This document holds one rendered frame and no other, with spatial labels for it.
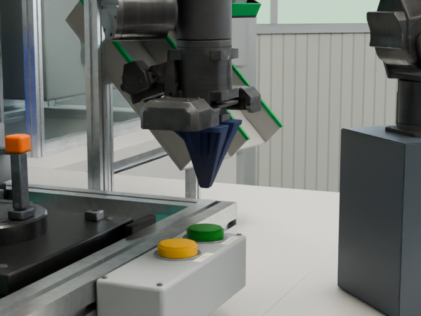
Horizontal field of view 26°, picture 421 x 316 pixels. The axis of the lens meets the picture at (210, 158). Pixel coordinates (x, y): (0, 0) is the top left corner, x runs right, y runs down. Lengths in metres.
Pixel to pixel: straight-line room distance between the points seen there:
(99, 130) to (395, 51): 0.43
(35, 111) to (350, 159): 1.14
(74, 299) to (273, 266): 0.47
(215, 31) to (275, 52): 3.91
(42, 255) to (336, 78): 4.18
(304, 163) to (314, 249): 3.66
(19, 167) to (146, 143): 1.43
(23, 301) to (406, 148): 0.44
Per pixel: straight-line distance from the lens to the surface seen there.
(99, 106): 1.25
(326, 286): 1.16
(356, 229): 1.10
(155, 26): 0.91
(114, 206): 1.18
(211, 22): 0.92
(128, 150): 2.28
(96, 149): 1.26
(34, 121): 2.12
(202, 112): 0.87
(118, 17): 0.89
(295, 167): 4.95
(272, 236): 1.40
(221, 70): 0.93
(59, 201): 1.22
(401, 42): 1.03
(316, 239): 1.38
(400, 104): 1.08
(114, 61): 1.27
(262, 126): 1.46
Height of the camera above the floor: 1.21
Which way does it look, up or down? 10 degrees down
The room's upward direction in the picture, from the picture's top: straight up
